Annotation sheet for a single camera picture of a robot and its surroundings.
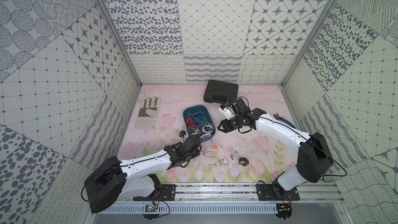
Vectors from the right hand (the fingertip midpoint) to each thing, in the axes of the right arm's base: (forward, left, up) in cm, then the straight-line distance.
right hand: (222, 128), depth 84 cm
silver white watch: (+6, +9, -10) cm, 14 cm away
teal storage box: (+14, +21, -6) cm, 27 cm away
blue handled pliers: (+14, -41, -12) cm, 45 cm away
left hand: (-10, +11, -7) cm, 17 cm away
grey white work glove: (+19, +49, -9) cm, 54 cm away
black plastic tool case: (+38, -1, -11) cm, 39 cm away
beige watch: (-12, +7, -10) cm, 17 cm away
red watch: (+10, +18, -10) cm, 24 cm away
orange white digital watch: (-5, +3, -10) cm, 11 cm away
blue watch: (+14, +14, -10) cm, 22 cm away
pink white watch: (0, +10, -9) cm, 13 cm away
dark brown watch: (-15, -11, -9) cm, 20 cm away
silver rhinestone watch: (-14, +1, -12) cm, 19 cm away
